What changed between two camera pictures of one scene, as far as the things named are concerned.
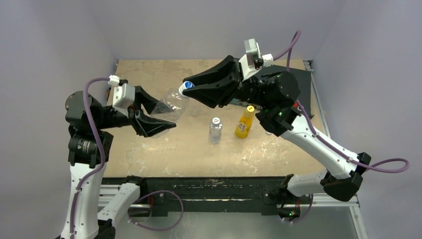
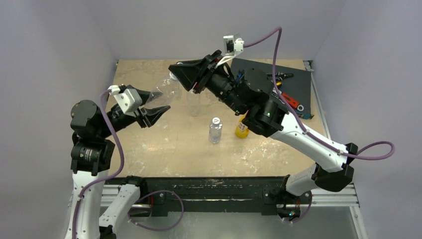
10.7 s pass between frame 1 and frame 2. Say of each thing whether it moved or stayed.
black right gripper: moved
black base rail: stayed
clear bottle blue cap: moved
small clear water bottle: stayed
